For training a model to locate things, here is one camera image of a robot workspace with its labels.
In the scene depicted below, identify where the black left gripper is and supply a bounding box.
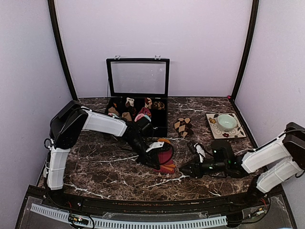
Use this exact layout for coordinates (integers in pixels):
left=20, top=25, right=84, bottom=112
left=125, top=137, right=160, bottom=170

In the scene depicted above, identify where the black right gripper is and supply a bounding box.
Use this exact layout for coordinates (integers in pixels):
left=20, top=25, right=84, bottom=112
left=179, top=156, right=227, bottom=179

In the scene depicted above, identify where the maroon purple orange striped sock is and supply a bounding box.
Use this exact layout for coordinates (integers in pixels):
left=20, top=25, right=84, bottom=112
left=153, top=149, right=176, bottom=174

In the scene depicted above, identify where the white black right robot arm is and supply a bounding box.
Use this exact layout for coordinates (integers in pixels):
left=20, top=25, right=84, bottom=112
left=179, top=122, right=305, bottom=207

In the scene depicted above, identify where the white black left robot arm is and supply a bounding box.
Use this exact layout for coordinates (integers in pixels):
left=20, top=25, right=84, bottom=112
left=44, top=100, right=174, bottom=208

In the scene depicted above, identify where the brown argyle rolled sock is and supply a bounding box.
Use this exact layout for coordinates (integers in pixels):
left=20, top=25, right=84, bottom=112
left=174, top=117, right=193, bottom=137

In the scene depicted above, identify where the pink white rolled sock right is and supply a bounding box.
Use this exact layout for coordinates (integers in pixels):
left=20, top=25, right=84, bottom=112
left=134, top=114, right=151, bottom=122

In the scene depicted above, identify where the pink white rolled sock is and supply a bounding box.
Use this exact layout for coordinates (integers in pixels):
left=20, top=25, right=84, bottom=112
left=108, top=113, right=119, bottom=118
left=134, top=114, right=151, bottom=122

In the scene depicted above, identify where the maroon teal rolled sock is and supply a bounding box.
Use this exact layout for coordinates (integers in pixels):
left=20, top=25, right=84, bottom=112
left=139, top=107, right=152, bottom=117

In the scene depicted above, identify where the leopard pattern rolled sock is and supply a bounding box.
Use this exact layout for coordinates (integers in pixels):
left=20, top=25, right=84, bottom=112
left=152, top=101, right=165, bottom=110

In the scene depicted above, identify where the brown tan rolled sock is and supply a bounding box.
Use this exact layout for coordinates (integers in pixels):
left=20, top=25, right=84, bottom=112
left=122, top=112, right=132, bottom=121

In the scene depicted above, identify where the pale green ceramic bowl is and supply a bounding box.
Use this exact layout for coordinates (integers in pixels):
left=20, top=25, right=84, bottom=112
left=217, top=114, right=238, bottom=132

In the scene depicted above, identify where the square floral ceramic plate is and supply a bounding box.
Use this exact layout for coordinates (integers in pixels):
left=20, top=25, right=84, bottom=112
left=206, top=113, right=246, bottom=139

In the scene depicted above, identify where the cream brown rolled sock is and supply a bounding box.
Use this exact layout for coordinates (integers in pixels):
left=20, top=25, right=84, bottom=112
left=125, top=97, right=134, bottom=108

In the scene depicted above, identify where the pink white rolled sock left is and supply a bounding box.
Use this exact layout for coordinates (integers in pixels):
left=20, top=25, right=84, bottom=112
left=108, top=113, right=119, bottom=118

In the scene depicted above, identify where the black sock organizer box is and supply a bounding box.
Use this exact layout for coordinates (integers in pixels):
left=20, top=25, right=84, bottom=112
left=106, top=57, right=170, bottom=137

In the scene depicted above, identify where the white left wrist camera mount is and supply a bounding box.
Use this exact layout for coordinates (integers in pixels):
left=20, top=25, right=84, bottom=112
left=146, top=141, right=165, bottom=152

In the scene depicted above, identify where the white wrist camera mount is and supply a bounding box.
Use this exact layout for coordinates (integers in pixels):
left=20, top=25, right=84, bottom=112
left=187, top=141, right=206, bottom=163
left=146, top=141, right=165, bottom=152

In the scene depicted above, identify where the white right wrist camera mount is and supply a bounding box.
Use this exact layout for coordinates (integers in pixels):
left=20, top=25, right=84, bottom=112
left=187, top=141, right=206, bottom=163

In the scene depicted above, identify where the white slotted cable duct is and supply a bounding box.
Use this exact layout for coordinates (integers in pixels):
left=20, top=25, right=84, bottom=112
left=30, top=204, right=227, bottom=229

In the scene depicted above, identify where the black front table rail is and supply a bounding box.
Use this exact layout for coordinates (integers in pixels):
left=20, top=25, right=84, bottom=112
left=26, top=185, right=284, bottom=215

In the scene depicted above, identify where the black right frame post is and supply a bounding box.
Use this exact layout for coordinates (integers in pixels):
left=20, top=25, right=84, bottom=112
left=231, top=0, right=259, bottom=103

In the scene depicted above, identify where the black frame post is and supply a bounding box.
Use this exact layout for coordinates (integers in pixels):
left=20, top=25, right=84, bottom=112
left=47, top=0, right=78, bottom=100
left=231, top=0, right=259, bottom=103

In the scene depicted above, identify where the black left frame post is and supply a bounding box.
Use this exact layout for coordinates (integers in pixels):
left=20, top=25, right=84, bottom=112
left=47, top=0, right=78, bottom=100

